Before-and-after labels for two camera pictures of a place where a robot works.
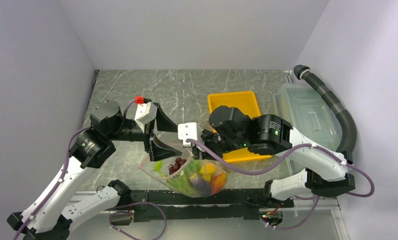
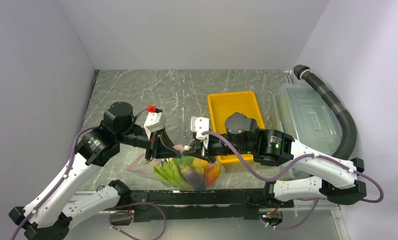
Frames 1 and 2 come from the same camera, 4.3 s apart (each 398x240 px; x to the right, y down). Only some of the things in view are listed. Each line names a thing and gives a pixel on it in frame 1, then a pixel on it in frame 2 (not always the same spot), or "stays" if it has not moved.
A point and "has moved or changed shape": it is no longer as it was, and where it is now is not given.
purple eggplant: x=204 y=188 → x=196 y=179
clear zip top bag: x=183 y=174 has moved or changed shape
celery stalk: x=180 y=183 → x=172 y=169
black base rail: x=149 y=206 stays
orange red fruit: x=219 y=182 → x=212 y=172
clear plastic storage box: x=311 y=115 stays
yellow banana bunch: x=207 y=170 → x=200 y=166
